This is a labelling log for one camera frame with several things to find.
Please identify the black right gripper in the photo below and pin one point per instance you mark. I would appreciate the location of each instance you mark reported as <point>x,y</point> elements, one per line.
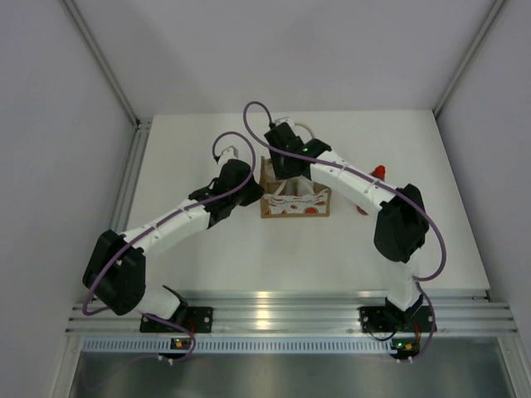
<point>280,173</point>

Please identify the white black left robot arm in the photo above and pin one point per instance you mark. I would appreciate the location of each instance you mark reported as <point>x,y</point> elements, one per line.
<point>117,270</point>

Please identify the burlap watermelon canvas bag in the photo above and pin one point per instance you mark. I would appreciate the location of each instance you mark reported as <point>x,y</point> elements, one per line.
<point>292,197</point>

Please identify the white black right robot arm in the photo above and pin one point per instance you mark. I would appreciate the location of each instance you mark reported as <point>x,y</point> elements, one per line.
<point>399,228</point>

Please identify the red bottle with red cap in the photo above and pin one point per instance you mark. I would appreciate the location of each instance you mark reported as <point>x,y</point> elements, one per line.
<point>378,174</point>

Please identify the white perforated cable duct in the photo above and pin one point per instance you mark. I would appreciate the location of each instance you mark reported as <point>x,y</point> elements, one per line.
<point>237,345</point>

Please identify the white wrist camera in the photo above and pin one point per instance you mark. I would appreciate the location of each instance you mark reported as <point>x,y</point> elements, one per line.
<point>227,154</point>
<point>285,120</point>

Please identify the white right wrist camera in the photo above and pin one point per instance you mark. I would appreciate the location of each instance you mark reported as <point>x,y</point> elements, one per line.
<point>285,120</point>

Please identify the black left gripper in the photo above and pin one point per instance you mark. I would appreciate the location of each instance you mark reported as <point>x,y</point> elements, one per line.
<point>256,192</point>

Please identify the aluminium rail frame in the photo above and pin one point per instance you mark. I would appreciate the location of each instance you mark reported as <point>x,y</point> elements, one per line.
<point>305,275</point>

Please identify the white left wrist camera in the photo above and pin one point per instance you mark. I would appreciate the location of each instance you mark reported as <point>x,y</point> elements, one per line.
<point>227,154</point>

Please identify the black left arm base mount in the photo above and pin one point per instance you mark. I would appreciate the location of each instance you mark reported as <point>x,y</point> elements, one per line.
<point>194,319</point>

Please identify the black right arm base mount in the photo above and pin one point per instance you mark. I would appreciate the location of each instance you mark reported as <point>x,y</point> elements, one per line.
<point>377,319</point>

